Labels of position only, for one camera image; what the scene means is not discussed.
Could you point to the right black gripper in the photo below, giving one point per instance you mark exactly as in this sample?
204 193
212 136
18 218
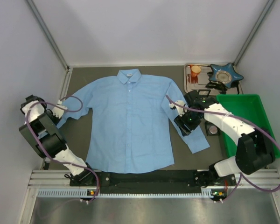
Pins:
183 126

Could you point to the light blue shirt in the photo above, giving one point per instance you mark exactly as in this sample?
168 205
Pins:
130 121

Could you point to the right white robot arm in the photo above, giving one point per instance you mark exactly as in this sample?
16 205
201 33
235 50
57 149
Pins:
254 148

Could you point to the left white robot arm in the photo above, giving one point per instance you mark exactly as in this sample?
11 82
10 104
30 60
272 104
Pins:
41 132

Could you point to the black box gold brooch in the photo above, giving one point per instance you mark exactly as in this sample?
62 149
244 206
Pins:
204 93

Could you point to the metal tray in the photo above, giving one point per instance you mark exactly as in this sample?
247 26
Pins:
201 82

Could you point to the orange cup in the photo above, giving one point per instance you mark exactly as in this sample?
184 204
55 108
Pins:
195 70

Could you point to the blue star-shaped dish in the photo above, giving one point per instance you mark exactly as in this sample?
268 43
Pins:
224 74

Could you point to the green plastic bin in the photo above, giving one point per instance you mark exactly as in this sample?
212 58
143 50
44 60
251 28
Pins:
247 106

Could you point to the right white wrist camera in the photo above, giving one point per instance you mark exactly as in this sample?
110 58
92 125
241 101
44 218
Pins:
179 105

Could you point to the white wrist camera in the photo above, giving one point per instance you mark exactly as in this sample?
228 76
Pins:
59 109
179 105

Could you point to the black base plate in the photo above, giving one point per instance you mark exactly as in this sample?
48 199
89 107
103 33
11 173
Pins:
156 182

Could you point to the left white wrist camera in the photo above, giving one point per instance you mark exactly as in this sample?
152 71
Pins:
59 109

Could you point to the aluminium front rail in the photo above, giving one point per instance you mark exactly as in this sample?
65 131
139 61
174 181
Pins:
53 184

